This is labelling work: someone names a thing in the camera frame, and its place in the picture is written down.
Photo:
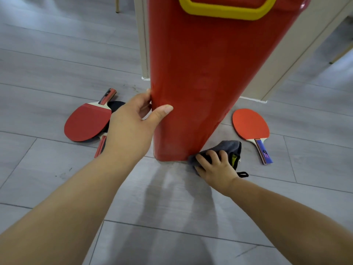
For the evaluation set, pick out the person's right hand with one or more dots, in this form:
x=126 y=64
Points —
x=218 y=173

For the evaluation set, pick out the person's left hand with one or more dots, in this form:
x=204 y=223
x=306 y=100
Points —
x=129 y=132

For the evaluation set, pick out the dark grey cleaning cloth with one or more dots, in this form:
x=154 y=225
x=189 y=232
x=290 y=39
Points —
x=229 y=147

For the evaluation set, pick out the black table tennis paddle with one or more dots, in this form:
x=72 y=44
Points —
x=114 y=105

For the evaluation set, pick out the red fire extinguisher box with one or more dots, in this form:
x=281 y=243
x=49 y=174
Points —
x=204 y=80

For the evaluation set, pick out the person's right forearm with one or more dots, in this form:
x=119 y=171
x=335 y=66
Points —
x=292 y=226

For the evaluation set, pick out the person's left forearm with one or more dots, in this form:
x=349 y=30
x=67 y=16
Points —
x=63 y=215

